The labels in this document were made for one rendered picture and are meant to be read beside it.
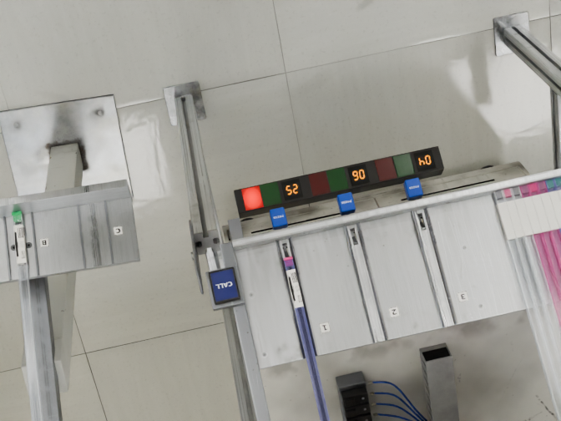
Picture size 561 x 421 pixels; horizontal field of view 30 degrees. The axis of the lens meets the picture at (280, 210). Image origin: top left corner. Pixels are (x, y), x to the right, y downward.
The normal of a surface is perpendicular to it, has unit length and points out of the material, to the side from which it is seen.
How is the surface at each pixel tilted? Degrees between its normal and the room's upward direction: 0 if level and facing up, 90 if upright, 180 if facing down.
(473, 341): 0
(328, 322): 43
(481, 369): 0
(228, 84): 0
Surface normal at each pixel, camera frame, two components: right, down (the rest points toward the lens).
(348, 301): -0.01, -0.25
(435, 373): 0.14, 0.45
